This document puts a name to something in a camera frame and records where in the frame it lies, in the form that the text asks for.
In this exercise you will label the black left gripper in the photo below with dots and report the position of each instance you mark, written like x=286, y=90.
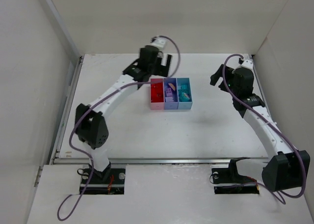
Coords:
x=159, y=63

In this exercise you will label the purple-blue container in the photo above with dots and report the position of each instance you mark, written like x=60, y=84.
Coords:
x=171, y=101

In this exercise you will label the lilac lego brick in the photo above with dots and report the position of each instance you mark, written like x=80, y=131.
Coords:
x=168, y=92

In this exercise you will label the pink container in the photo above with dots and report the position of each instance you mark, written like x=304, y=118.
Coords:
x=156, y=106

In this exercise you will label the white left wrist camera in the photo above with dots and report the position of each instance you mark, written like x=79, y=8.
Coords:
x=158, y=42

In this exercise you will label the aluminium rail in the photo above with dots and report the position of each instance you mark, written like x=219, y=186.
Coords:
x=135, y=161

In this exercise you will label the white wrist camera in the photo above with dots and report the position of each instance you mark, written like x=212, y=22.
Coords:
x=246, y=63
x=158, y=42

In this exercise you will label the teal lego brick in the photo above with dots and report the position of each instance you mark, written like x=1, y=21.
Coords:
x=184, y=93

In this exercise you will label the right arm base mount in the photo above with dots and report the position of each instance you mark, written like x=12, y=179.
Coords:
x=227, y=180

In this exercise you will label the red round lego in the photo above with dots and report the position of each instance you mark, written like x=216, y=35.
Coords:
x=157, y=93

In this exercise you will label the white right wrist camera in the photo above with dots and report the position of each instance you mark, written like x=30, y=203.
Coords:
x=246, y=63

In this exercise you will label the light blue container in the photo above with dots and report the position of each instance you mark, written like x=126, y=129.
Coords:
x=184, y=105

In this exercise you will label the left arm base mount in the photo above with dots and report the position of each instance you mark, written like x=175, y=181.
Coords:
x=114, y=184

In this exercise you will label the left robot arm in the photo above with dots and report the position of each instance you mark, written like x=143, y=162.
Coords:
x=90, y=120

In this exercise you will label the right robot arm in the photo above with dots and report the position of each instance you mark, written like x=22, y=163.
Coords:
x=287, y=167

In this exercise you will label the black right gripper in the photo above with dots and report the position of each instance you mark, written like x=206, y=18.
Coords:
x=222, y=77

